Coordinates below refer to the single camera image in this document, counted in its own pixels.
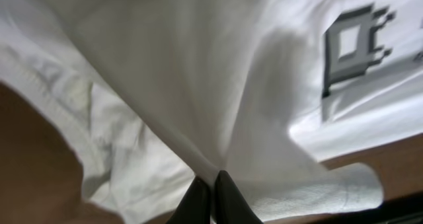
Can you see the white printed t-shirt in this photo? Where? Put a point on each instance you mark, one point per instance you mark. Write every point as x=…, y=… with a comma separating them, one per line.
x=111, y=108

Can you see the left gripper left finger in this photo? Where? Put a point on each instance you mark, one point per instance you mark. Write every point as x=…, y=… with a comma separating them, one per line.
x=194, y=207

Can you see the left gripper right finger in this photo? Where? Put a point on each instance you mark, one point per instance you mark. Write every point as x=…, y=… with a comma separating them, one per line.
x=230, y=205

